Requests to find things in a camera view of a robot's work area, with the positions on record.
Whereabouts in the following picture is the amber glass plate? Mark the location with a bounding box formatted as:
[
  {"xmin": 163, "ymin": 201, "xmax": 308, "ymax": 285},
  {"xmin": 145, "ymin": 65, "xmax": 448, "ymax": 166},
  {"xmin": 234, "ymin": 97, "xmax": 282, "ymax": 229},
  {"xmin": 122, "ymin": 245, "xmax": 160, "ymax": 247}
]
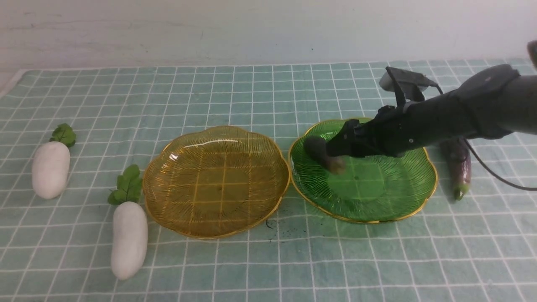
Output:
[{"xmin": 143, "ymin": 125, "xmax": 290, "ymax": 239}]

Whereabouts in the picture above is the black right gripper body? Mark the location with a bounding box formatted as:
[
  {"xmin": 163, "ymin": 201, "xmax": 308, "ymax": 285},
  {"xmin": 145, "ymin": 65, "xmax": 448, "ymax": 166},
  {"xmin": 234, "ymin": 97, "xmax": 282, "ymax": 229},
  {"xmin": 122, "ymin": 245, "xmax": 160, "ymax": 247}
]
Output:
[{"xmin": 352, "ymin": 105, "xmax": 420, "ymax": 157}]

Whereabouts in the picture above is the green checkered tablecloth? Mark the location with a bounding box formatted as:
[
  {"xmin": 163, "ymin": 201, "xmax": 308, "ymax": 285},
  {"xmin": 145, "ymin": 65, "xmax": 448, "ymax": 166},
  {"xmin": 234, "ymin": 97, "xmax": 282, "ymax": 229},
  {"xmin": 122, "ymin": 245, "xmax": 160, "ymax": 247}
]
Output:
[{"xmin": 0, "ymin": 58, "xmax": 537, "ymax": 302}]

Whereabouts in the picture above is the purple eggplant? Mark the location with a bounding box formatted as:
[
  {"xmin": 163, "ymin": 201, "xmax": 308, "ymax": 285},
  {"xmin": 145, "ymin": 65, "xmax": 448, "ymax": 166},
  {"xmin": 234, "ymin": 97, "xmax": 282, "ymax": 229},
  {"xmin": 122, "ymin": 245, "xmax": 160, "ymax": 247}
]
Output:
[
  {"xmin": 303, "ymin": 135, "xmax": 347, "ymax": 174},
  {"xmin": 439, "ymin": 138, "xmax": 472, "ymax": 200}
]

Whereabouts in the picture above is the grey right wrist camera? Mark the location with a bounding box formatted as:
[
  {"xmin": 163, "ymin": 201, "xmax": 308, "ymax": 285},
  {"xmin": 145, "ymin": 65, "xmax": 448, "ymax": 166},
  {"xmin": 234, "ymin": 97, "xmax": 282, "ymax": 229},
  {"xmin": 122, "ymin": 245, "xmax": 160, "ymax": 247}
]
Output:
[{"xmin": 379, "ymin": 66, "xmax": 443, "ymax": 107}]

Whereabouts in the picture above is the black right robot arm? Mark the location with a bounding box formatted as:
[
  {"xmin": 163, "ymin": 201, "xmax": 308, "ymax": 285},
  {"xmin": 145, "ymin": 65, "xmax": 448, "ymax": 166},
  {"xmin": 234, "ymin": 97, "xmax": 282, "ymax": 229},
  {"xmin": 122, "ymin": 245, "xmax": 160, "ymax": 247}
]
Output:
[{"xmin": 326, "ymin": 64, "xmax": 537, "ymax": 157}]

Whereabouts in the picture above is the green glass plate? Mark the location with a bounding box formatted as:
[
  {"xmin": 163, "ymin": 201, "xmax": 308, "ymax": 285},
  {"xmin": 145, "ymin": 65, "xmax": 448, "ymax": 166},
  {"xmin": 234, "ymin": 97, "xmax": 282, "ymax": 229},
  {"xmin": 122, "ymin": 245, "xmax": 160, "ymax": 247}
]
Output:
[{"xmin": 287, "ymin": 119, "xmax": 438, "ymax": 224}]

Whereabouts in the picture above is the white radish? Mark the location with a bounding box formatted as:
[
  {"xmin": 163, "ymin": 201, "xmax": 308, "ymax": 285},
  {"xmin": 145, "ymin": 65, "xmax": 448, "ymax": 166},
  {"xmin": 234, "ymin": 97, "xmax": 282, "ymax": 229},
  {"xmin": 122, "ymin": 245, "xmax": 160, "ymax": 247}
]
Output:
[
  {"xmin": 32, "ymin": 123, "xmax": 77, "ymax": 200},
  {"xmin": 107, "ymin": 164, "xmax": 148, "ymax": 280}
]

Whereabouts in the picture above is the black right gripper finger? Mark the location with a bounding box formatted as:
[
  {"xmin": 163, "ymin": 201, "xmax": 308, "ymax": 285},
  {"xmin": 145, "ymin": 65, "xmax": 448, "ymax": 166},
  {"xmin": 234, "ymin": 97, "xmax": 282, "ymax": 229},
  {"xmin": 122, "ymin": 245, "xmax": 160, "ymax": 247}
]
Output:
[{"xmin": 326, "ymin": 119, "xmax": 361, "ymax": 157}]

